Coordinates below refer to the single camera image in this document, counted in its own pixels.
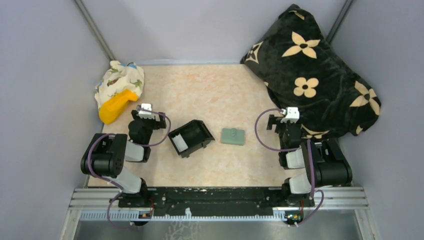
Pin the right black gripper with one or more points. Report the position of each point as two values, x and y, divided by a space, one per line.
278 123

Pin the yellow plastic object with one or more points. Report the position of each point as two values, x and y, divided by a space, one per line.
115 106

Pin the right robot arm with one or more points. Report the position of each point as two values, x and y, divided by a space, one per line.
323 162

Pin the green card holder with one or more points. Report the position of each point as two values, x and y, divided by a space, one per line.
232 136

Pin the white card in box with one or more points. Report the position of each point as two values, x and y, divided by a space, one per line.
180 143

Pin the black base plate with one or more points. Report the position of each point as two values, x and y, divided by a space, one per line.
214 201

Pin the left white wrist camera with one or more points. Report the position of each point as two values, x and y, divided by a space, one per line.
144 111

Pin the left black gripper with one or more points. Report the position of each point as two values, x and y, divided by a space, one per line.
145 120

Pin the dinosaur print cloth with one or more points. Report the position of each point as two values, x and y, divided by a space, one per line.
118 78

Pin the black floral blanket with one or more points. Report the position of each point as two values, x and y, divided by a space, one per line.
300 69

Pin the black plastic box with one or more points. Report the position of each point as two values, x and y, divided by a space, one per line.
196 135

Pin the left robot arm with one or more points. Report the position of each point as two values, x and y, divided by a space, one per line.
107 153

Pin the aluminium frame rail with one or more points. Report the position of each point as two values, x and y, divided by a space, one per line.
93 204

